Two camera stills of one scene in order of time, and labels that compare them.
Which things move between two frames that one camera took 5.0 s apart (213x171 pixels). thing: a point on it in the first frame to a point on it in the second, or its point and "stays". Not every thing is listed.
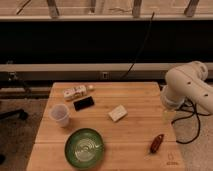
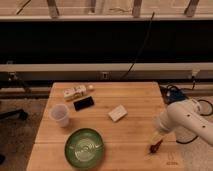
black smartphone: (83, 103) stays
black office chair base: (14, 114) stays
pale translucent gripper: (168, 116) to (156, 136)
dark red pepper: (156, 142) stays
